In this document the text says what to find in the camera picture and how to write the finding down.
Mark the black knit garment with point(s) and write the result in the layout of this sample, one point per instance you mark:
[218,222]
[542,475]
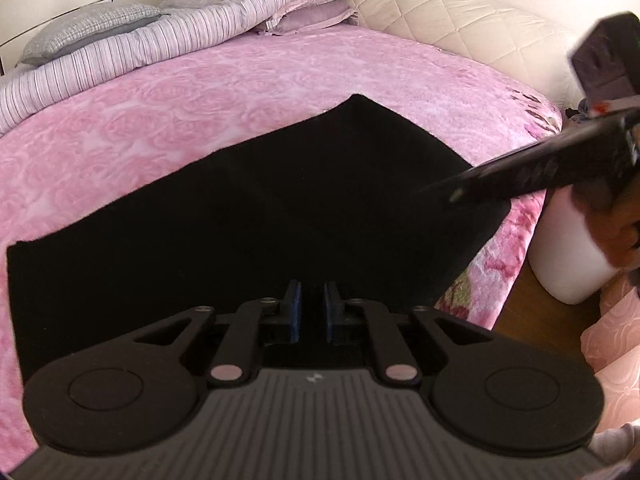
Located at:
[250,220]

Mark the striped lilac quilt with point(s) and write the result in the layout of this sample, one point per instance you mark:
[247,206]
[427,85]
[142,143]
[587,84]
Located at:
[100,60]

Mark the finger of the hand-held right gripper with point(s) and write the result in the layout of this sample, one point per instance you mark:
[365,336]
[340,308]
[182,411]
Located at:
[500,175]

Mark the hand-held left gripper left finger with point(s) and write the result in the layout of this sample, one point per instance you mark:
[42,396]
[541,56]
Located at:
[296,310]

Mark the white round bin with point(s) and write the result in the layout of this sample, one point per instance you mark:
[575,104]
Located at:
[560,260]

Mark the pink patterned curtain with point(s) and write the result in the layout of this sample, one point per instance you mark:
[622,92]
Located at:
[620,340]

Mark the grey checked pillow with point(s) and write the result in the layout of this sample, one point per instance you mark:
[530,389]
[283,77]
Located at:
[85,30]

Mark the white quilted headboard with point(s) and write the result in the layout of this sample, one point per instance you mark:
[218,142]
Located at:
[475,25]

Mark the person's right hand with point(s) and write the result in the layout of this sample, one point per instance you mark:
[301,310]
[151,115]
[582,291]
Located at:
[615,230]

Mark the pink floral blanket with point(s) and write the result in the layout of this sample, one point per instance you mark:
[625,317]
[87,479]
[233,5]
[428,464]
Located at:
[200,110]

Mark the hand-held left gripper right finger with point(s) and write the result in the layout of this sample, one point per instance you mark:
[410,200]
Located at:
[330,310]

